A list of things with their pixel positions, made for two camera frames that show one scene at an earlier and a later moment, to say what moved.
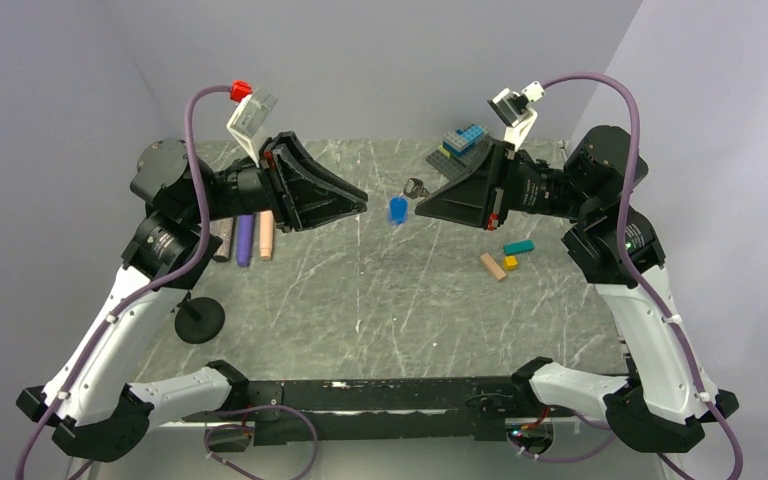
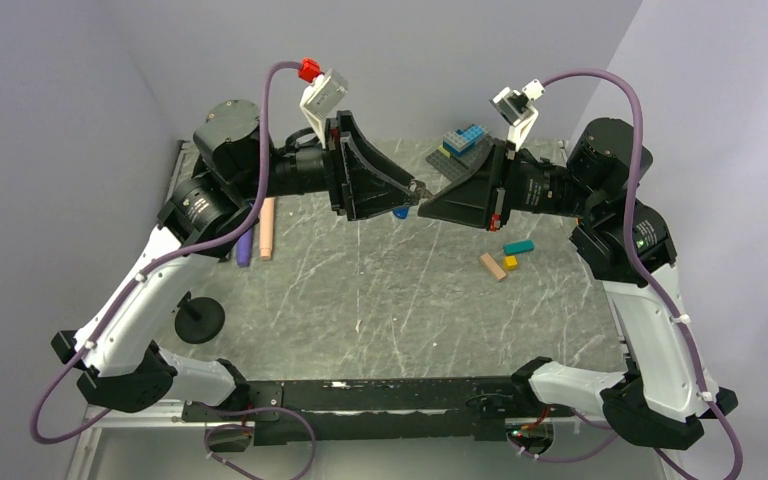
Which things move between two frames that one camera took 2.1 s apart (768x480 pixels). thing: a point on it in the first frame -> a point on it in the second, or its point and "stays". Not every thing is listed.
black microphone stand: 198,319 stays
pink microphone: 266,234 stays
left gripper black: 315,195 -> 362,181
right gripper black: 470,199 stays
